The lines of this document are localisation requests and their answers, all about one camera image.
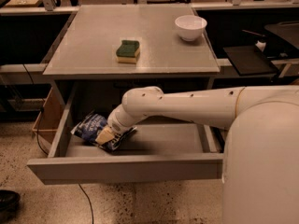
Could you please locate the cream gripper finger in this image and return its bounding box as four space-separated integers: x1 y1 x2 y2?
95 126 115 146

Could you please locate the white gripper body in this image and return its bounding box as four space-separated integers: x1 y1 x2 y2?
107 105 146 134

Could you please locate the blue Kettle chip bag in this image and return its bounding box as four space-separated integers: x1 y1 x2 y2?
71 112 135 152

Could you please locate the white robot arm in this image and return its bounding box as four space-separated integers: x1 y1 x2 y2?
96 85 299 224

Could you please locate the grey open drawer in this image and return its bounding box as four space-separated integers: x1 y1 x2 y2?
27 81 223 185

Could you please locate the grey cabinet counter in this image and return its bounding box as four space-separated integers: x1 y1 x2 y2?
44 4 220 101

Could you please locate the green and yellow sponge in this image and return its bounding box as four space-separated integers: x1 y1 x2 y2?
116 40 140 63

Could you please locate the black shoe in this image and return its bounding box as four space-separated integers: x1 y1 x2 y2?
0 189 20 224

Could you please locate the white bowl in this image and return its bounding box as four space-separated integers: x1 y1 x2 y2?
175 15 207 41

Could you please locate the black tray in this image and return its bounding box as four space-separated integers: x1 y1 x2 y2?
223 46 278 76

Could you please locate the black floor cable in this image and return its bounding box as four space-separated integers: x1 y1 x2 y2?
22 63 95 224

